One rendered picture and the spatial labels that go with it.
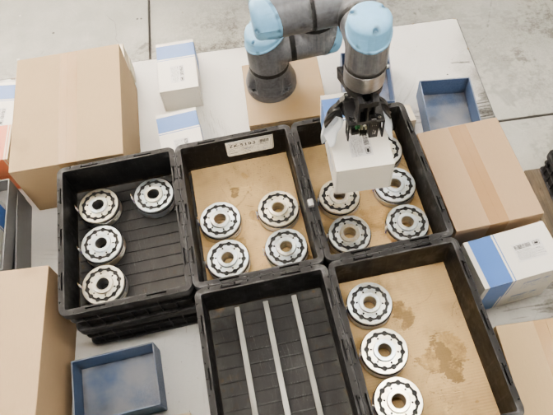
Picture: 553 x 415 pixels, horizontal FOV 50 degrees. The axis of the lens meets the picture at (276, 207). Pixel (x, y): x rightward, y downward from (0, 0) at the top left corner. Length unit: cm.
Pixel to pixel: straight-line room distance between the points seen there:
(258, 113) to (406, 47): 57
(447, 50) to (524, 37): 118
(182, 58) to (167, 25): 131
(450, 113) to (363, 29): 93
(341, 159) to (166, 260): 53
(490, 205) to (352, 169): 45
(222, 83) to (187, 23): 130
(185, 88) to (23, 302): 78
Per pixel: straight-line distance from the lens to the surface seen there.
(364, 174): 122
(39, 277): 149
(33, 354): 142
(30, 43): 340
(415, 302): 141
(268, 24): 106
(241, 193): 154
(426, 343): 138
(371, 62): 102
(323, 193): 149
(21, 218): 175
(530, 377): 139
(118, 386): 154
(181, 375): 151
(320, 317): 138
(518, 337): 141
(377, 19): 100
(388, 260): 137
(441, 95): 191
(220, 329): 139
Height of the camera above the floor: 214
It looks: 60 degrees down
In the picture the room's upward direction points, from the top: 7 degrees counter-clockwise
